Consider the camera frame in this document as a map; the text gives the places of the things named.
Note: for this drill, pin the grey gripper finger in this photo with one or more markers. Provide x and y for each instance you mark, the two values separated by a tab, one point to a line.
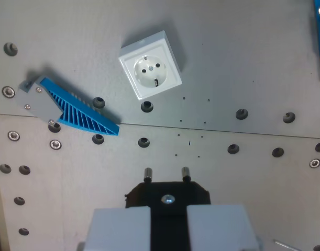
220	227
120	230

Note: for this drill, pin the black two-pin power plug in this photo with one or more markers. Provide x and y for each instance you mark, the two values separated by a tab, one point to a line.
149	194

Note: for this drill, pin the silver hex socket screw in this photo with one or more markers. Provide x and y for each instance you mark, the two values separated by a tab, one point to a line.
13	135
55	144
8	91
314	163

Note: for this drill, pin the blue finned finger grey mount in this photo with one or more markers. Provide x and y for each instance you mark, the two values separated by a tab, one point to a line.
78	112

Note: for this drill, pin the white wall socket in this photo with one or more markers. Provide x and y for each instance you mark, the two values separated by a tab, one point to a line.
159	55

